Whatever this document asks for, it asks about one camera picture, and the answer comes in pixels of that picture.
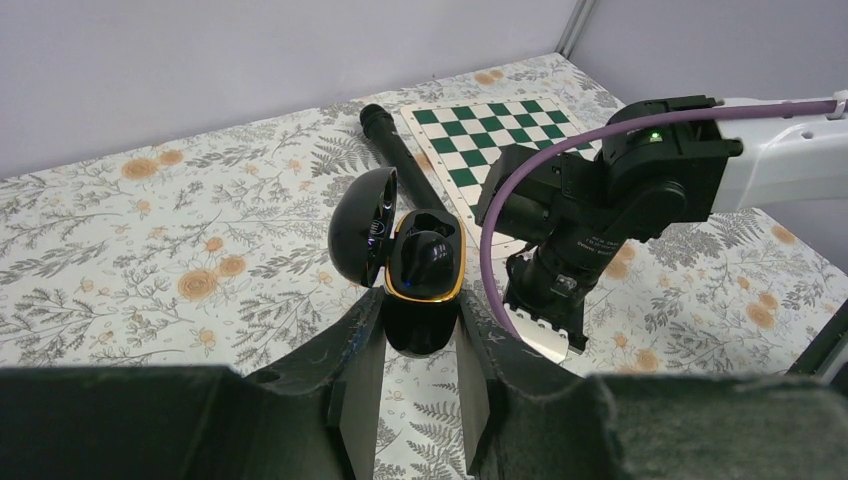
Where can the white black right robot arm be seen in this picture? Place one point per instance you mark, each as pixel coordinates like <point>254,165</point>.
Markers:
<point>553,219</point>

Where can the green white chessboard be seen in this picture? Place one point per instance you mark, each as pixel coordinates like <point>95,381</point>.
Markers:
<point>490,159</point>

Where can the floral tablecloth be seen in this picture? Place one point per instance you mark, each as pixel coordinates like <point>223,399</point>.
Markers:
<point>212,249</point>

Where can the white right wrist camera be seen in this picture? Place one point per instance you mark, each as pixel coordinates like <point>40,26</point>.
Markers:
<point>541,336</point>

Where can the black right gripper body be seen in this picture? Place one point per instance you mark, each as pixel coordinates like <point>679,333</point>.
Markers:
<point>547,288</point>

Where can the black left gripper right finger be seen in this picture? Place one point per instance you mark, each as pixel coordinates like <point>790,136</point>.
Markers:
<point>525,417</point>

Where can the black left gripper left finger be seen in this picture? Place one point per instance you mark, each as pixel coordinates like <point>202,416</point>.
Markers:
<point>312,414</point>

